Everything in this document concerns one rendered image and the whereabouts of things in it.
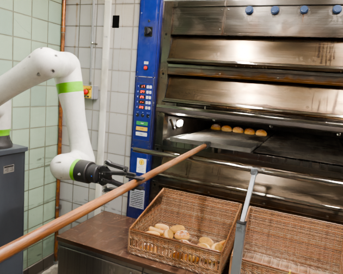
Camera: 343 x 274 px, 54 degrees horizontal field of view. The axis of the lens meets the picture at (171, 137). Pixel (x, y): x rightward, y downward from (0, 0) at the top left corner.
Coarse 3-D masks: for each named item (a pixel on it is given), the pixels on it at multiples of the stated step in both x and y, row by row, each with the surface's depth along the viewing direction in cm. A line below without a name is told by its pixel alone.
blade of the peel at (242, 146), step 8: (176, 136) 243; (184, 136) 252; (192, 136) 254; (200, 136) 257; (200, 144) 224; (216, 144) 220; (224, 144) 233; (232, 144) 235; (240, 144) 237; (248, 144) 240; (256, 144) 242
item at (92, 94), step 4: (84, 88) 247; (88, 88) 246; (92, 88) 245; (96, 88) 249; (88, 92) 246; (92, 92) 245; (96, 92) 250; (84, 96) 248; (88, 96) 246; (92, 96) 246; (96, 96) 250
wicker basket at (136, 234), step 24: (168, 192) 232; (144, 216) 209; (168, 216) 230; (192, 216) 224; (216, 216) 219; (144, 240) 190; (168, 240) 184; (192, 240) 216; (168, 264) 186; (192, 264) 181; (216, 264) 176
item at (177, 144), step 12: (168, 144) 233; (180, 144) 229; (192, 144) 226; (240, 156) 214; (252, 156) 211; (264, 156) 208; (276, 156) 207; (312, 168) 198; (324, 168) 195; (336, 168) 193
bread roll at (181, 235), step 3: (177, 231) 217; (180, 231) 216; (183, 231) 215; (186, 231) 217; (177, 234) 214; (180, 234) 214; (183, 234) 214; (186, 234) 215; (177, 237) 214; (180, 237) 214; (183, 237) 214; (186, 237) 214
